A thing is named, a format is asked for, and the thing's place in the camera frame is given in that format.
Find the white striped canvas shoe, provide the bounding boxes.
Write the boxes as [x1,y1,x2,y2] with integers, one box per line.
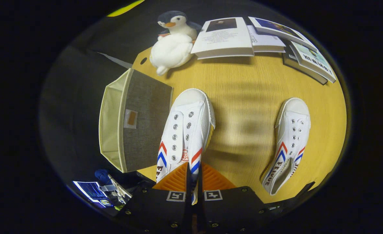
[156,88,216,205]
[261,97,311,195]

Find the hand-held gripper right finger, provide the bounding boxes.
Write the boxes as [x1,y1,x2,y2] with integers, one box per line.
[198,162,278,234]

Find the pale green cover book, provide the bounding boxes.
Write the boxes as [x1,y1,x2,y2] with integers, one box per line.
[289,41,337,83]

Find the blue lit screen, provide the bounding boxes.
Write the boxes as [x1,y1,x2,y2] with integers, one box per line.
[73,181,114,208]

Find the dark cover book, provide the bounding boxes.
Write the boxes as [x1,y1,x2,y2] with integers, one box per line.
[282,45,328,85]

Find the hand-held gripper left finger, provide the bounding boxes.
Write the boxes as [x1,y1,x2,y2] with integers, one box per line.
[115,162,192,234]

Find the silver metal stand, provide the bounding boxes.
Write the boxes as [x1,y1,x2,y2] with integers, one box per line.
[107,175,132,202]

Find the blue rounded object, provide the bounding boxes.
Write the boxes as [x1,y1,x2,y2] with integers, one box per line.
[95,169,112,184]

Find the white book with portrait cover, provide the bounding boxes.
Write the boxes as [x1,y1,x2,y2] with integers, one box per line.
[191,17,254,60]

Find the white round plush toy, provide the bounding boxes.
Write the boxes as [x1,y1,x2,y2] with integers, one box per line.
[149,32,194,76]

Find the grey fabric storage box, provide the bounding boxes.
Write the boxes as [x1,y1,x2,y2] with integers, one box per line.
[99,68,174,173]

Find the book with blue picture cover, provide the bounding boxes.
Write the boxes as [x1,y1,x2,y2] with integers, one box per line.
[248,16,318,51]

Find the penguin plush toy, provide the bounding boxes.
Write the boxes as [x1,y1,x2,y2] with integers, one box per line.
[157,11,202,41]

